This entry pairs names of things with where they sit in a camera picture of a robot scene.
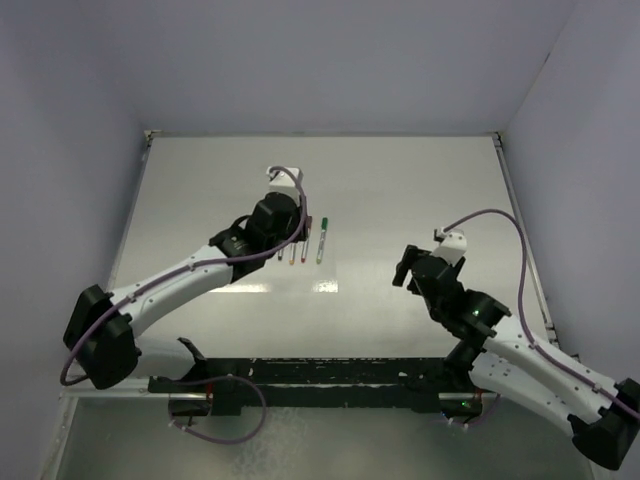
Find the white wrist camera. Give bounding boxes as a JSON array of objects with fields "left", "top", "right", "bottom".
[
  {"left": 266, "top": 166, "right": 303, "bottom": 196},
  {"left": 431, "top": 228, "right": 467, "bottom": 266}
]

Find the green whiteboard marker pen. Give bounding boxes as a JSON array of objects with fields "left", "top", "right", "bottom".
[{"left": 316, "top": 227, "right": 327, "bottom": 265}]

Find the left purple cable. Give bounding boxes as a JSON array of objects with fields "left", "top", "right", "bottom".
[{"left": 60, "top": 168, "right": 307, "bottom": 387}]

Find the aluminium frame rail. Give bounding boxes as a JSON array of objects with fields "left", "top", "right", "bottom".
[{"left": 491, "top": 132, "right": 560, "bottom": 347}]

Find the red whiteboard marker pen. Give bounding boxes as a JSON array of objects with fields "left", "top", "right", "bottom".
[{"left": 300, "top": 241, "right": 309, "bottom": 263}]

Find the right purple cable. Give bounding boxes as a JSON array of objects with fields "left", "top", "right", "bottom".
[{"left": 444, "top": 209, "right": 640, "bottom": 407}]

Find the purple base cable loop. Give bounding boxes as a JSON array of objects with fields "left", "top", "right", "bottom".
[{"left": 168, "top": 374, "right": 269, "bottom": 444}]

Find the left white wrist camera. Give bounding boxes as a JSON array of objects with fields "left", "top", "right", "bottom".
[{"left": 266, "top": 166, "right": 303, "bottom": 196}]

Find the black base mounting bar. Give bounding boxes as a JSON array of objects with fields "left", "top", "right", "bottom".
[{"left": 148, "top": 357, "right": 483, "bottom": 417}]

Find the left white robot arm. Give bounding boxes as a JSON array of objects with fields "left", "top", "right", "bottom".
[{"left": 59, "top": 192, "right": 307, "bottom": 392}]

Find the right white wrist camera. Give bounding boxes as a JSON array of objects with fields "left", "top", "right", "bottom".
[{"left": 431, "top": 228, "right": 467, "bottom": 266}]

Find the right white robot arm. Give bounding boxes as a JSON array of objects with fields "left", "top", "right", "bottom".
[{"left": 392, "top": 245, "right": 639, "bottom": 471}]

